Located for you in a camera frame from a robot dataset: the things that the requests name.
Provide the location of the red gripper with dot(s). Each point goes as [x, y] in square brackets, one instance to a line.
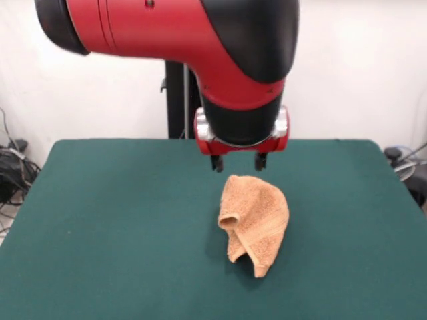
[240, 148]

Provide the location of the tan terry towel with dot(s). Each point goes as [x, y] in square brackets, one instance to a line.
[260, 216]

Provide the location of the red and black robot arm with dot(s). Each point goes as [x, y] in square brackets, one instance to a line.
[166, 33]

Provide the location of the dark green table cloth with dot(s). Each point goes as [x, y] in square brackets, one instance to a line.
[100, 233]

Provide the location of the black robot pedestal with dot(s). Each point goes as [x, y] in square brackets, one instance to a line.
[175, 100]

